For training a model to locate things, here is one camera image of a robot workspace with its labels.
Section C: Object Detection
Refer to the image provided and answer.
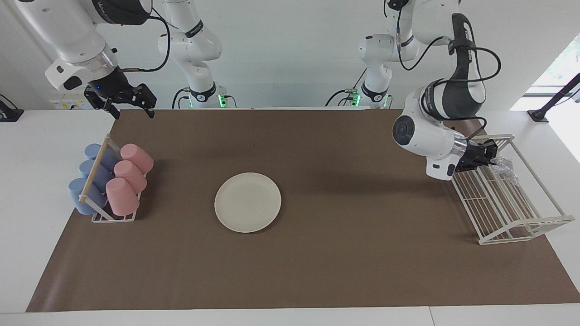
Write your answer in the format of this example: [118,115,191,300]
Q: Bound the shiny crinkled snack packet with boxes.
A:
[489,154,518,186]

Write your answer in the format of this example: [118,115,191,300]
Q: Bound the cream round plate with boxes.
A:
[214,173,282,234]

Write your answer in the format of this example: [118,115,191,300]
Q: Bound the blue plastic cup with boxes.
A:
[68,178,109,216]
[84,144,121,173]
[79,159,114,191]

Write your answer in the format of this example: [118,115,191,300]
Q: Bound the pink plastic cup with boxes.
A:
[120,144,154,175]
[114,160,148,194]
[106,177,140,216]

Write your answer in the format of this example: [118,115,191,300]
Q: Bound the black metal stand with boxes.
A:
[527,72,580,123]

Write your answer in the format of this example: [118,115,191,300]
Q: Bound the brown table mat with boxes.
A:
[26,109,580,312]

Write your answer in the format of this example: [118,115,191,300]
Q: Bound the black right base cable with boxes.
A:
[171,88,190,109]

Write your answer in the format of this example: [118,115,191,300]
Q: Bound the black base cable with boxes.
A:
[171,88,190,109]
[325,68,368,107]

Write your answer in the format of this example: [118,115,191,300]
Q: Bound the white wall power outlet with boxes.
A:
[49,99,91,110]

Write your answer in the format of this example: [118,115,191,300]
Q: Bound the white cup rack wooden handle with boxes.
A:
[78,134,145,223]

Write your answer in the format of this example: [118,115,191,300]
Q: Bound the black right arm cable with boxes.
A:
[119,16,171,73]

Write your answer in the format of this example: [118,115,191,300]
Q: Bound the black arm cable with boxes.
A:
[395,0,502,136]
[119,16,171,73]

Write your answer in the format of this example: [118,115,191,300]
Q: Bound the white wire dish rack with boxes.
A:
[451,134,575,245]

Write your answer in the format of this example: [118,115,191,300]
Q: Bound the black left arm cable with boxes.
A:
[395,0,502,136]

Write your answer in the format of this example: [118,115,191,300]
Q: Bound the black clamp bracket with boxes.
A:
[0,94,24,123]

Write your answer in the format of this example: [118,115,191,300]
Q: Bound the black left base cable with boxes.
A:
[325,68,368,107]

